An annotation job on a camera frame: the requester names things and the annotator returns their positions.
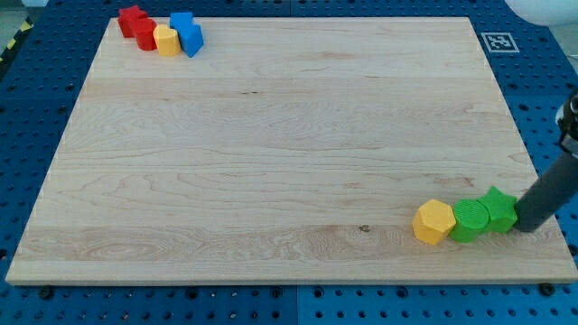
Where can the black robot wrist mount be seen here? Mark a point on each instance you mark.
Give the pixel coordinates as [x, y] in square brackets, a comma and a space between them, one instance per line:
[566, 119]

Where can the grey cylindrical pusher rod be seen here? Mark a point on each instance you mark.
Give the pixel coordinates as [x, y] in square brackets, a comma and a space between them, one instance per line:
[555, 187]

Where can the green star block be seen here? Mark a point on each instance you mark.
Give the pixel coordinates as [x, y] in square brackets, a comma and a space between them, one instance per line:
[501, 210]

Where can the green circle block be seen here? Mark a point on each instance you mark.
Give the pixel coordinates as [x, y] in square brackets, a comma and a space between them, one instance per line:
[471, 219]

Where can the red star block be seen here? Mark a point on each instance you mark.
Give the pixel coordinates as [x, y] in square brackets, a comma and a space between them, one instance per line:
[128, 15]

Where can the yellow hexagon block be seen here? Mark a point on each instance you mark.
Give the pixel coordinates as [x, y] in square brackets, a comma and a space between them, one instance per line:
[433, 222]

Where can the white fiducial marker tag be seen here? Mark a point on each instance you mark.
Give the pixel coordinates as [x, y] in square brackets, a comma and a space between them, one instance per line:
[499, 42]

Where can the white round object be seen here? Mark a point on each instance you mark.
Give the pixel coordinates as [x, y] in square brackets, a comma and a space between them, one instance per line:
[545, 12]

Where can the wooden board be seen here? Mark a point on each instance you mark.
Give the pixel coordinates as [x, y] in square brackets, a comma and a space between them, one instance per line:
[286, 151]

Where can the blue angular block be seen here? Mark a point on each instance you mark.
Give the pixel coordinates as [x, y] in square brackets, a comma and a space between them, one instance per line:
[191, 39]

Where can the blue cube block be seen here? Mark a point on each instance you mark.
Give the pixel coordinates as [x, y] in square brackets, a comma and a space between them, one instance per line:
[182, 21]

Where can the yellow heart block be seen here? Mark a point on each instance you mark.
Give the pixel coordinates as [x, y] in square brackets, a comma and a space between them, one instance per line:
[167, 41]

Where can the red cylinder block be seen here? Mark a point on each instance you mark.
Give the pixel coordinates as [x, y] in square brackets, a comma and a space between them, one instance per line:
[143, 31]

